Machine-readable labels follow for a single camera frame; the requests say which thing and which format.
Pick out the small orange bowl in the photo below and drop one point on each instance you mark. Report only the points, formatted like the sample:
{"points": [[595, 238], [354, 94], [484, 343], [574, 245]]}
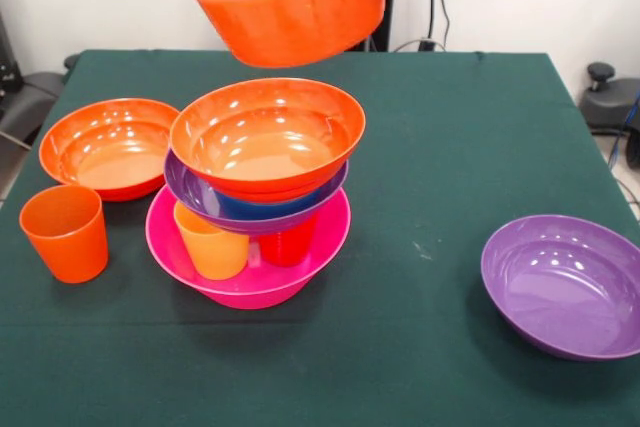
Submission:
{"points": [[290, 22]]}

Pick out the large orange bowl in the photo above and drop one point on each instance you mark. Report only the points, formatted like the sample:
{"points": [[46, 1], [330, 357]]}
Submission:
{"points": [[265, 142], [95, 147]]}

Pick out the blue bowl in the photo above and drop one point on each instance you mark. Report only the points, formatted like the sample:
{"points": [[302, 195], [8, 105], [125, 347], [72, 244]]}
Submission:
{"points": [[255, 209]]}

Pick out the purple bowl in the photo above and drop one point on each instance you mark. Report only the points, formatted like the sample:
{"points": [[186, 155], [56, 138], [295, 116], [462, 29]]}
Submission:
{"points": [[185, 192], [565, 292]]}

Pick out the red cup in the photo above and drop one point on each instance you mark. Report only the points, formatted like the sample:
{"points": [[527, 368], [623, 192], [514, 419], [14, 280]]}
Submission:
{"points": [[287, 249]]}

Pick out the yellow cup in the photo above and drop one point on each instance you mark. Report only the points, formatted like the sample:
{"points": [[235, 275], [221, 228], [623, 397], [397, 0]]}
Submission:
{"points": [[215, 252]]}

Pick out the large pink bowl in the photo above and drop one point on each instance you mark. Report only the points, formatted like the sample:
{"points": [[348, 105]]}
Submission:
{"points": [[260, 289]]}

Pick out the black side stand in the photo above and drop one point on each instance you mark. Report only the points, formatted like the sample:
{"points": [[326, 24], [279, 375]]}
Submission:
{"points": [[15, 117]]}

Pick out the dark green tablecloth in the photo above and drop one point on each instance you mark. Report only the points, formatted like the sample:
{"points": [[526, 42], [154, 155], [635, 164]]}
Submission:
{"points": [[320, 362]]}

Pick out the orange cup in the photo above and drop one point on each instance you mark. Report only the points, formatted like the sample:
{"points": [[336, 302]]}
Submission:
{"points": [[65, 242]]}

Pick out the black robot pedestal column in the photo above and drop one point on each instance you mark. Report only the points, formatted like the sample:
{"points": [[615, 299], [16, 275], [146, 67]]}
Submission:
{"points": [[380, 42]]}

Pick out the black pedestal leg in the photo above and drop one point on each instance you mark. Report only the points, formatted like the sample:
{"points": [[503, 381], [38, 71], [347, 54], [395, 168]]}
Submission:
{"points": [[42, 89], [610, 102]]}

